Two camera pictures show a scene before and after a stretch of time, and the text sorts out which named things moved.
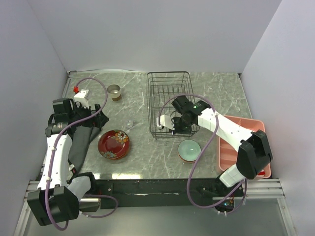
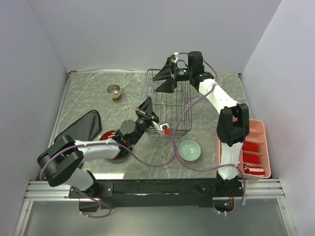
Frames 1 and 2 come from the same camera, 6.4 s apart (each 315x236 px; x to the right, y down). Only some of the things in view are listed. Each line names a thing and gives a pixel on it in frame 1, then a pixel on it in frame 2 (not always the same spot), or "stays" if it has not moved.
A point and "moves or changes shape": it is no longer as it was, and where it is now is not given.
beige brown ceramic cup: x=114 y=90 stays
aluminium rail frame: x=256 y=190 stays
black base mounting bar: x=122 y=193 stays
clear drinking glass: x=129 y=123 moves or changes shape
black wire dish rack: x=172 y=103 moves or changes shape
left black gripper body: x=79 y=112 → x=144 y=119
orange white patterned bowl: x=187 y=162 stays
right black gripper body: x=181 y=126 → x=181 y=74
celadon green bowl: x=188 y=151 stays
